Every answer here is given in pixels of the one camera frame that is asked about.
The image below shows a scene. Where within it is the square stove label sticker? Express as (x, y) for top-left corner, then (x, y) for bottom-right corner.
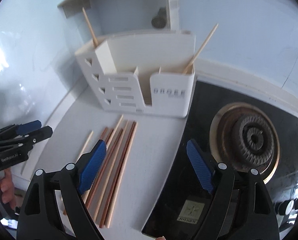
(177, 200), (205, 222)

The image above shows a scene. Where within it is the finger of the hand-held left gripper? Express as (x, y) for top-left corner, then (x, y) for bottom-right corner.
(0, 120), (42, 141)
(0, 126), (54, 153)

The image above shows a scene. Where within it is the white utensil holder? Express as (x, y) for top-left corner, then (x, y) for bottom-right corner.
(75, 29), (197, 119)

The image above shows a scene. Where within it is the person's left hand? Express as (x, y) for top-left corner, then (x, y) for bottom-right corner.
(0, 167), (18, 212)

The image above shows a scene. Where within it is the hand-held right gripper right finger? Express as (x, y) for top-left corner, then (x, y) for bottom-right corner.
(186, 138), (280, 240)

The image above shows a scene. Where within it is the black glass gas stove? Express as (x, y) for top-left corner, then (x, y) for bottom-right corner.
(141, 79), (298, 240)

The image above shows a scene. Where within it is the dark brown chopstick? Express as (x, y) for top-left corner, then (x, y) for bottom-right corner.
(101, 122), (136, 227)
(98, 127), (109, 142)
(94, 129), (124, 219)
(85, 129), (114, 208)

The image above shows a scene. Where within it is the gas stove burner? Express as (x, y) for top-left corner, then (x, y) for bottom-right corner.
(210, 103), (280, 184)

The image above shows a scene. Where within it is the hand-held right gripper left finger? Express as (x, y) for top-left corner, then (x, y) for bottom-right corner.
(17, 139), (107, 240)

